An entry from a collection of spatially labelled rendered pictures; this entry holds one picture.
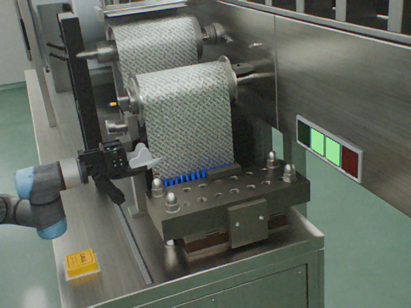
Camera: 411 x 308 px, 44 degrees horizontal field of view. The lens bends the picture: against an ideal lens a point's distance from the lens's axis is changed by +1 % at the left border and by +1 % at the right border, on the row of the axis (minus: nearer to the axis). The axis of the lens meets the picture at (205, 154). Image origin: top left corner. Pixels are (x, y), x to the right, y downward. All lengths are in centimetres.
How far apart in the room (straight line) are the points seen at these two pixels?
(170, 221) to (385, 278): 167
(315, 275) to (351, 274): 131
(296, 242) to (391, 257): 157
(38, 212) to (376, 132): 81
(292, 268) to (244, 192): 24
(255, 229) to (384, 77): 53
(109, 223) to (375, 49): 88
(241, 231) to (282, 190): 15
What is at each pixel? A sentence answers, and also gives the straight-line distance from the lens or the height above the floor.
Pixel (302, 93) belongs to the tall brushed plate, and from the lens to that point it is 119.
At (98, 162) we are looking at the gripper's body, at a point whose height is 113.
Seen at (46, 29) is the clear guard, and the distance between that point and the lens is 226.
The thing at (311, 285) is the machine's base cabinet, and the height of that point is 75.
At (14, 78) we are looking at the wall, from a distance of 694.
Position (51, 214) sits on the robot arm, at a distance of 132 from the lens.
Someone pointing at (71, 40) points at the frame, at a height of 138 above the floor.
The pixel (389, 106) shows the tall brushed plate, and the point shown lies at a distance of 94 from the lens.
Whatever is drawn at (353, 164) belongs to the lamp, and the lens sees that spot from 106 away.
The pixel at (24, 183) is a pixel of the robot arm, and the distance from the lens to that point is 128.
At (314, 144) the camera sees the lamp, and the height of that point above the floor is 117.
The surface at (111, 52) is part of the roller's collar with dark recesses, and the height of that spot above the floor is 134.
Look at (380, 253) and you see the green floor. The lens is 287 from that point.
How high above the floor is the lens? 164
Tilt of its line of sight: 24 degrees down
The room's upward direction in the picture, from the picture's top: 6 degrees counter-clockwise
